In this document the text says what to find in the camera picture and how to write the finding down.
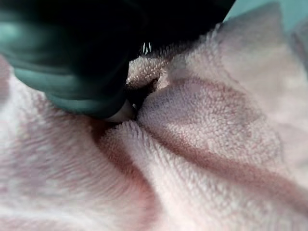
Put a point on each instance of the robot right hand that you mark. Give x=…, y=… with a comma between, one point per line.
x=72, y=48

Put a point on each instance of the pink terry towel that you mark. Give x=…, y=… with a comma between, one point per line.
x=192, y=144

